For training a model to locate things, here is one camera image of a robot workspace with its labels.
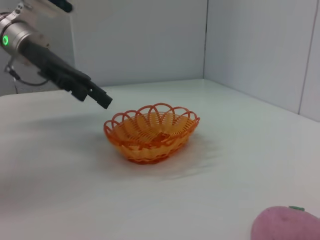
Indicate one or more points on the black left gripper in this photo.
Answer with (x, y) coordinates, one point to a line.
(52, 65)

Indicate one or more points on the orange woven plastic basket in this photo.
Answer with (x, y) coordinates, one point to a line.
(140, 150)

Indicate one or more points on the pink plush peach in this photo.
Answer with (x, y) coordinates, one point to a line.
(282, 225)

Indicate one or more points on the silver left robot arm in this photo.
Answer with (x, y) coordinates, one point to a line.
(20, 37)

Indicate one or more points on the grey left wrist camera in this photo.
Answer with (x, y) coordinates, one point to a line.
(65, 5)

